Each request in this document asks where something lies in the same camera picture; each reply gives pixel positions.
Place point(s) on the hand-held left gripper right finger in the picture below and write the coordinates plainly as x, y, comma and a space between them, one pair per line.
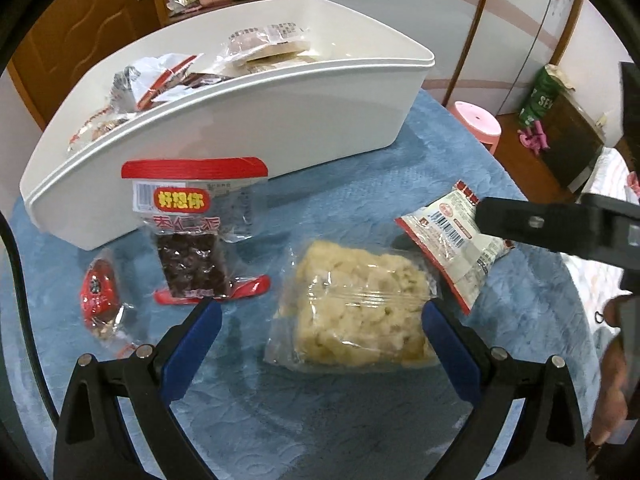
450, 355

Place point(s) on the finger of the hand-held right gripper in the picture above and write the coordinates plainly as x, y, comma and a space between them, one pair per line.
550, 225

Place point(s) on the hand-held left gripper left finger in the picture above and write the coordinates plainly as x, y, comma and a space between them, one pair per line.
192, 355

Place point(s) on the small white red snack packet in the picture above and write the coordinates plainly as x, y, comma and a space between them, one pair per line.
450, 240

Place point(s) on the clear puffed rice cake packet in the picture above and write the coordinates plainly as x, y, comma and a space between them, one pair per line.
350, 305

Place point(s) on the white plastic storage bin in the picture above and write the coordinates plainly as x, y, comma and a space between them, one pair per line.
300, 120

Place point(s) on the blue foil brown snack packet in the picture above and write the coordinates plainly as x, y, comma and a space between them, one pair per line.
202, 80

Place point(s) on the clear pale bun packet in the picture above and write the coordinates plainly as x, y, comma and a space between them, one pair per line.
280, 55

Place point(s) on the person's right hand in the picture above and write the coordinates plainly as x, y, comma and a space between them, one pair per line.
610, 385

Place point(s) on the white patterned bedding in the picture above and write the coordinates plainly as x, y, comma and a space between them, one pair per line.
607, 170

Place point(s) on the brown wooden cabinet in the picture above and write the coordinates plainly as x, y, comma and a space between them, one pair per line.
570, 145

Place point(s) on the pink plastic toy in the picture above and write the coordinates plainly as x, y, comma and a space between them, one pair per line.
532, 140

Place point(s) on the red label dried date packet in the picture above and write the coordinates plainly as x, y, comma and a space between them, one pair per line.
190, 255

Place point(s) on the small red label nut packet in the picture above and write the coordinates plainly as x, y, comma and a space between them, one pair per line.
97, 292

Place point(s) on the blue textured tablecloth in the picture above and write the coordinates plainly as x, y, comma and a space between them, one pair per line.
300, 410

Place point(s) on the green printed bag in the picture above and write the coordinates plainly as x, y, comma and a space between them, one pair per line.
537, 100

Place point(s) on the pink plastic stool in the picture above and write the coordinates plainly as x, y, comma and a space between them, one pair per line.
475, 120

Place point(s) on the dark flat panel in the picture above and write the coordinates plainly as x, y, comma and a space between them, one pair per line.
631, 100

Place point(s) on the pale wardrobe with pink stripes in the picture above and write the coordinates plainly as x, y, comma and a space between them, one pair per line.
500, 20

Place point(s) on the brown wooden door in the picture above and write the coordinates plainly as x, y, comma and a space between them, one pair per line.
65, 25

